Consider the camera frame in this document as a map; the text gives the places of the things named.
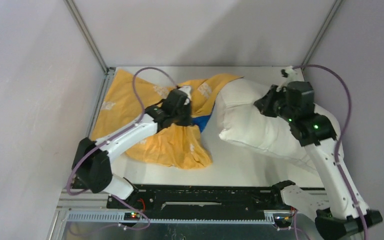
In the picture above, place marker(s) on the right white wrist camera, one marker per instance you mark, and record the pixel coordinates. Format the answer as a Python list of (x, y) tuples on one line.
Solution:
[(290, 75)]

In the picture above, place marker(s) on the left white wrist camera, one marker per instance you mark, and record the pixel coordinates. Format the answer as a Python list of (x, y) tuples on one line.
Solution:
[(187, 89)]

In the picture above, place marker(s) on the white pillow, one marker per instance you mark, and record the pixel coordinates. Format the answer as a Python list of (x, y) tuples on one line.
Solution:
[(240, 123)]

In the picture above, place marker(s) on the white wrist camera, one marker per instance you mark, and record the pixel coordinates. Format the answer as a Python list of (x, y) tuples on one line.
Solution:
[(290, 75), (187, 89)]

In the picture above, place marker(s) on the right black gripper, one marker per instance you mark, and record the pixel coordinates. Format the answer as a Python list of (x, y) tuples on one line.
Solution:
[(263, 103)]

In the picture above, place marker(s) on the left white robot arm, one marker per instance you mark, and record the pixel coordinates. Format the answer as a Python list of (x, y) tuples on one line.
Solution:
[(93, 158)]

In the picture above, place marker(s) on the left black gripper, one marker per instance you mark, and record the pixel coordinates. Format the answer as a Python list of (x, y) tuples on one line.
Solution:
[(188, 121)]

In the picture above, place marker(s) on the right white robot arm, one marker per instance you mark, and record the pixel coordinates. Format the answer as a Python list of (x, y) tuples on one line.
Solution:
[(345, 214)]

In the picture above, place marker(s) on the aluminium frame rail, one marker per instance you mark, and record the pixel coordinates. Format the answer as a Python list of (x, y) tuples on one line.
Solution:
[(101, 216)]

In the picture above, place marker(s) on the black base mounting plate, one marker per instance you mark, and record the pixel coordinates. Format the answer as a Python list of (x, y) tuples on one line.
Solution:
[(212, 203)]

